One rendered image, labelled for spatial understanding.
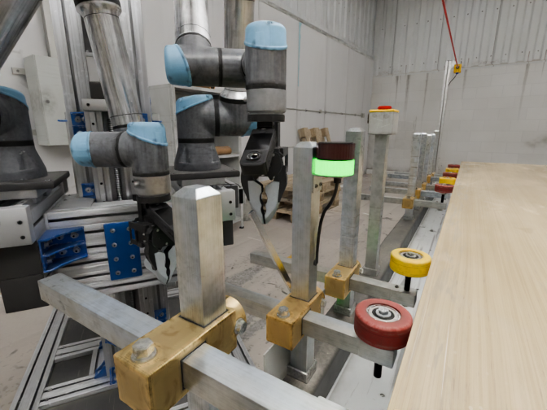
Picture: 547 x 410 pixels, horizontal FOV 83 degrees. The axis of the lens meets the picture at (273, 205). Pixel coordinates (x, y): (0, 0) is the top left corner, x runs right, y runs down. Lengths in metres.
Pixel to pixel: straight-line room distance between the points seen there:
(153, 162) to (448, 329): 0.59
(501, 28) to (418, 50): 1.51
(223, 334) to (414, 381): 0.21
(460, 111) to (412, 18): 2.39
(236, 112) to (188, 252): 0.73
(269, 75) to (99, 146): 0.37
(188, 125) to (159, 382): 0.80
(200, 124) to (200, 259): 0.73
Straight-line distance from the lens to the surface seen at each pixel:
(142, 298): 1.25
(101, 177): 1.10
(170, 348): 0.33
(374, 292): 0.76
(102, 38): 0.88
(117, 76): 0.86
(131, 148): 0.69
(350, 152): 0.48
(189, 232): 0.31
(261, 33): 0.59
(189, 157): 1.00
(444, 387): 0.42
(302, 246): 0.53
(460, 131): 8.17
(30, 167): 1.04
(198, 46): 0.69
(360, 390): 0.80
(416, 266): 0.69
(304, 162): 0.50
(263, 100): 0.57
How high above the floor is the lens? 1.17
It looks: 14 degrees down
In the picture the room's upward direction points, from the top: straight up
